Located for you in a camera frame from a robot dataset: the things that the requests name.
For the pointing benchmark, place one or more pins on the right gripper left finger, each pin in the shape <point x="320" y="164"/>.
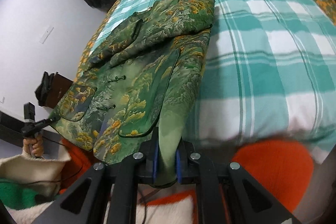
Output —
<point x="106" y="193"/>

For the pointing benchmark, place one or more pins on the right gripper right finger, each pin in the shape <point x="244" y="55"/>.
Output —
<point x="227" y="193"/>

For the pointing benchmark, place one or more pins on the green floral patterned jacket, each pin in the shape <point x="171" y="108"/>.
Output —
<point x="145" y="75"/>

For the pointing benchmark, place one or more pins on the person's left hand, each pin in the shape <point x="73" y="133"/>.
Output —
<point x="34" y="146"/>

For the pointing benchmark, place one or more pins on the black bag on cabinet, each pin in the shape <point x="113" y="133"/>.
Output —
<point x="44" y="88"/>

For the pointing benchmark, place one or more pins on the cream knitted sleeve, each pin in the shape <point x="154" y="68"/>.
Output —
<point x="41" y="174"/>

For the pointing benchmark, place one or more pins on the orange red sweater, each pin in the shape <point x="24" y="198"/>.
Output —
<point x="284" y="168"/>

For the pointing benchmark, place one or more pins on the dark brown wooden cabinet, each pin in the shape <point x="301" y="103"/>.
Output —
<point x="60" y="85"/>

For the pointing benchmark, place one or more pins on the teal white plaid blanket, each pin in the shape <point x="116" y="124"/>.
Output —
<point x="270" y="69"/>

